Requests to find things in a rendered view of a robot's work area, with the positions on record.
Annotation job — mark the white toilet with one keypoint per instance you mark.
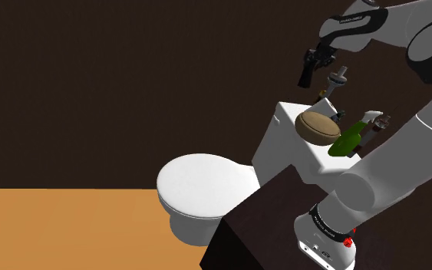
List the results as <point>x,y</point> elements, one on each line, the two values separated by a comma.
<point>200,187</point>

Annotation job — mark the dark brown bottle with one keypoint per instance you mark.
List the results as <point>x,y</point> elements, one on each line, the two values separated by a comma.
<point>373,131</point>

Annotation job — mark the tan round bowl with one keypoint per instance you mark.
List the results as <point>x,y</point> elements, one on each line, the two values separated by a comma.
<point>317,129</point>

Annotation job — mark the green spray bottle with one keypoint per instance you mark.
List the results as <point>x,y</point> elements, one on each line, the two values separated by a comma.
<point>347,141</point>

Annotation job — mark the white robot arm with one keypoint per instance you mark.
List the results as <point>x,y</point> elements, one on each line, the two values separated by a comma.
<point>395,164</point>

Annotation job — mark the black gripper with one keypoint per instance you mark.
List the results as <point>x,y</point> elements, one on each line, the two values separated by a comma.
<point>323,56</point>

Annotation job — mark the white box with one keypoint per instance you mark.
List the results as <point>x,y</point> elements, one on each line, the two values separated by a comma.
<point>324,106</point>

